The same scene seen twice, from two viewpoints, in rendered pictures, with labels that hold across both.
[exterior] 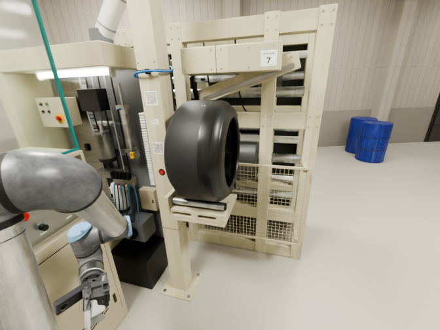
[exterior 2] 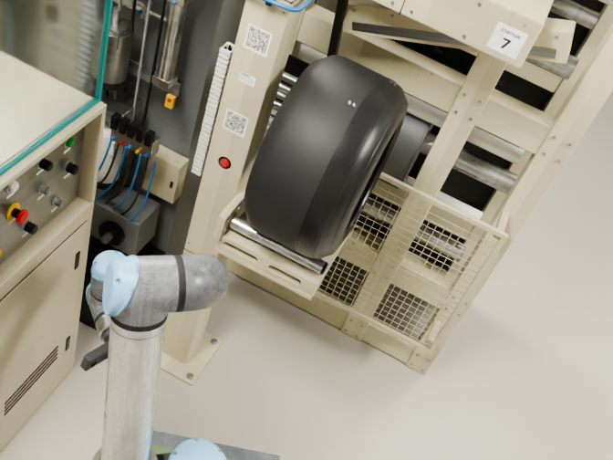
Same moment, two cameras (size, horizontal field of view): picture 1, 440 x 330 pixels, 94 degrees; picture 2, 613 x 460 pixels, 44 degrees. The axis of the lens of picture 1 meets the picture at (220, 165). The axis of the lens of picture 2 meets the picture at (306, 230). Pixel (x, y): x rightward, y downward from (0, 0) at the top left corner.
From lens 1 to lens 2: 127 cm
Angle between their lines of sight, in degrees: 21
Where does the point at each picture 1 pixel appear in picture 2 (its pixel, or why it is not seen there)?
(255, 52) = (487, 19)
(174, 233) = not seen: hidden behind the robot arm
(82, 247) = not seen: hidden behind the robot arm
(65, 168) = (219, 282)
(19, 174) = (196, 291)
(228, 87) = (414, 29)
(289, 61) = (550, 43)
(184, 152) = (293, 184)
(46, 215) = (34, 208)
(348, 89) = not seen: outside the picture
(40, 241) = (19, 246)
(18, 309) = (153, 381)
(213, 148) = (343, 196)
